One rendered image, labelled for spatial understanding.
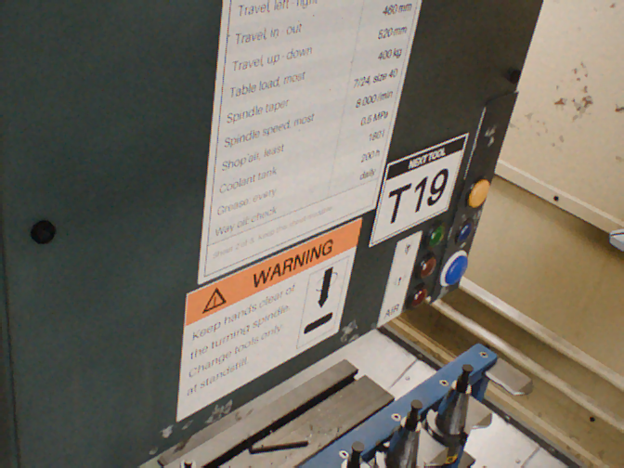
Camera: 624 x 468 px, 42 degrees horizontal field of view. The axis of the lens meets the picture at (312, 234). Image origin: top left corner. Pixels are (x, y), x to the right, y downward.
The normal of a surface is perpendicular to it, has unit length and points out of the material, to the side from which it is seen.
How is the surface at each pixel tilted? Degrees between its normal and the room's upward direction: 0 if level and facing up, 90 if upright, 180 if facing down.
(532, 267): 90
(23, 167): 90
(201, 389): 90
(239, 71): 90
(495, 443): 24
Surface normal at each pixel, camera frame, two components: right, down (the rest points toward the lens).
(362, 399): 0.14, -0.83
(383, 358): -0.14, -0.63
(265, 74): 0.70, 0.47
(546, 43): -0.69, 0.30
